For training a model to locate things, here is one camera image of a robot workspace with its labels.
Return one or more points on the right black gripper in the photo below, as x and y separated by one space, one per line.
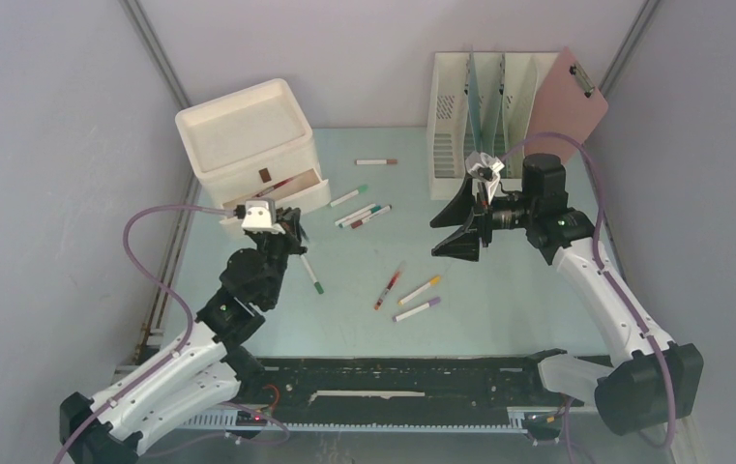
464 244

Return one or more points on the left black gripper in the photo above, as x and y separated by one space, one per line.
289 219

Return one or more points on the white marker dark-green cap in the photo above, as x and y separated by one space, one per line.
312 275

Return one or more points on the white marker yellow cap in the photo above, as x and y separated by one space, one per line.
419 290

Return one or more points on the red pen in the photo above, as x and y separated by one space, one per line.
389 286
274 187

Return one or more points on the white marker purple cap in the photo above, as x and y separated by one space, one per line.
417 309

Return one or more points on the cream three-drawer cabinet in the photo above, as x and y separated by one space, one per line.
244 142

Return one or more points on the blue clipboard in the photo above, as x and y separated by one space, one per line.
474 106

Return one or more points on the pink clipboard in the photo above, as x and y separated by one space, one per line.
568 102

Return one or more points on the green clipboard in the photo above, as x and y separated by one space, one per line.
521 74

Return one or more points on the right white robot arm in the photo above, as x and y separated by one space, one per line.
651 379

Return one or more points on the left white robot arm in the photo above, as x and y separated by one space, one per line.
205 365

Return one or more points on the white marker maroon cap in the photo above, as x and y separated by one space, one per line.
361 221

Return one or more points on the white marker teal cap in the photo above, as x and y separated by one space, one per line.
362 213

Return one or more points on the white marker brown cap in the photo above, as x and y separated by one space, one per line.
365 162

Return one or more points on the white marker green cap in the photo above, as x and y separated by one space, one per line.
349 195

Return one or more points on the cream file organizer rack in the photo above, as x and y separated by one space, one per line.
448 131

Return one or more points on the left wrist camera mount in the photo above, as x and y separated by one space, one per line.
259 215

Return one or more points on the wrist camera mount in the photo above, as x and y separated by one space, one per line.
487 170
259 215

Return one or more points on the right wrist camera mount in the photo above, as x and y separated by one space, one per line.
487 170

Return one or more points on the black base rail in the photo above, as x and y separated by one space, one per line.
488 394

